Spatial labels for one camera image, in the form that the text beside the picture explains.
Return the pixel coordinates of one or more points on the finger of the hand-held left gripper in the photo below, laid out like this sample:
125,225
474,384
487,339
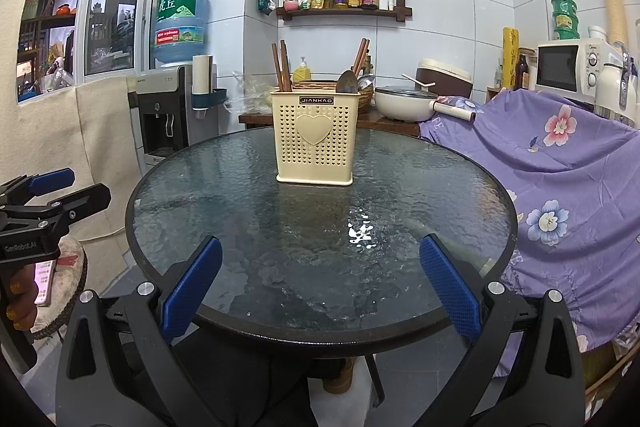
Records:
50,181
90,199

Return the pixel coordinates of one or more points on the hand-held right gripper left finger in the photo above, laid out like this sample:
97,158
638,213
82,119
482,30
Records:
192,292

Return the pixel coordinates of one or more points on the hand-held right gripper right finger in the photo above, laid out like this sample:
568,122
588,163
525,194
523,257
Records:
450,292

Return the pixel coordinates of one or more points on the cream plastic utensil holder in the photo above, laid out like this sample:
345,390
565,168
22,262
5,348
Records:
315,157

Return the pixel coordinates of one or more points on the person's left hand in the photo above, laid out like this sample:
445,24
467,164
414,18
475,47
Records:
22,307

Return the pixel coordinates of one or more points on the beige hanging cloth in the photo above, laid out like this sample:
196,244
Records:
100,132

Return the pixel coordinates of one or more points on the grey water dispenser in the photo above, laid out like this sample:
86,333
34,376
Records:
160,87

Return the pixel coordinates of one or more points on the dark wooden display shelf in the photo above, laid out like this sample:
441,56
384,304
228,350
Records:
50,32

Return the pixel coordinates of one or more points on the teal plastic holder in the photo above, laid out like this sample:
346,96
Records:
216,99

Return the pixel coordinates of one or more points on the purple floral cloth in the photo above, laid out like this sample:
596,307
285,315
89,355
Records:
575,187

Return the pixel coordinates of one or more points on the white cylindrical tube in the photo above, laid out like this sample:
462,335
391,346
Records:
201,77

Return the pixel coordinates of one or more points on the sliding glass window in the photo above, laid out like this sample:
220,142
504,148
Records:
115,17

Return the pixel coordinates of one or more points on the brown wooden side table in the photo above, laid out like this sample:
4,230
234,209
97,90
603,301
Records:
390,126

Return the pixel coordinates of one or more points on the cream pan with lid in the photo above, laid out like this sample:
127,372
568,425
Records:
400,107

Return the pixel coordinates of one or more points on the clear plastic bag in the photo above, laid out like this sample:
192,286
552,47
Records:
255,97

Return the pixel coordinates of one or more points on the blue water jug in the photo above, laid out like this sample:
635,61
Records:
180,22

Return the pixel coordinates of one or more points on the small wooden box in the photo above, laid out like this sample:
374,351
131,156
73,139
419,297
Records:
494,95

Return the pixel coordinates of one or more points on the brown and cream rice cooker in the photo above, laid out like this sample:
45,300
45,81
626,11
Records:
445,77

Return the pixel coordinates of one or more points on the brown glass bottle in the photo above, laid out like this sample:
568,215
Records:
522,74

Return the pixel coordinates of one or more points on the brown woven basin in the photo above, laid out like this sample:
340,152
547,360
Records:
315,84

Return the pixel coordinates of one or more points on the yellow roll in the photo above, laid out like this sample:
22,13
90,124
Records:
511,57

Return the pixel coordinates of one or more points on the yellow soap dispenser bottle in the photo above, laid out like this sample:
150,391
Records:
302,72

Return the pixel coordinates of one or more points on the white microwave oven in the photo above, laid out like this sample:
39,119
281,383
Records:
555,69

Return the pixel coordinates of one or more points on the white electric kettle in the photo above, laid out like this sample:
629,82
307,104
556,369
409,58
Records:
612,87

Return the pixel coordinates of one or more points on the pink bowl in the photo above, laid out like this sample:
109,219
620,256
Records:
290,4

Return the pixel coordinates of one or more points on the white jar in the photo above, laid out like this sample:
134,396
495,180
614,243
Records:
597,33

